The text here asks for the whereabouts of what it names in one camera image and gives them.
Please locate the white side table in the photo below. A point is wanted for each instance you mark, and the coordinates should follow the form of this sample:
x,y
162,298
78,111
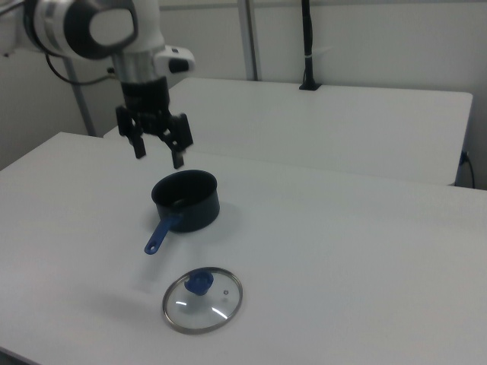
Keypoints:
x,y
304,125

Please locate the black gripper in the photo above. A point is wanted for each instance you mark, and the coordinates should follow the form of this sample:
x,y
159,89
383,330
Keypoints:
x,y
146,99

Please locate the grey metal partition post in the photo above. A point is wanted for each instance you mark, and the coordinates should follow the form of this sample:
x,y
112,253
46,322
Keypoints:
x,y
249,38
81,102

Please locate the white zip tie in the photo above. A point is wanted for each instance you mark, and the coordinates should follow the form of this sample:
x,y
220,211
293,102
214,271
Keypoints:
x,y
321,50

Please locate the glass lid with blue knob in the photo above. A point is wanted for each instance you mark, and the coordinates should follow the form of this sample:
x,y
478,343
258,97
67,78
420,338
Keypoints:
x,y
207,308

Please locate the black pole with clamp base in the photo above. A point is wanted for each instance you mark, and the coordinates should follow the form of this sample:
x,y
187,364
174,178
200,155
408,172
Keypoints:
x,y
309,42

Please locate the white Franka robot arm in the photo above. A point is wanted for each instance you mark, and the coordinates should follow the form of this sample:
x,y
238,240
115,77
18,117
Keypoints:
x,y
76,26

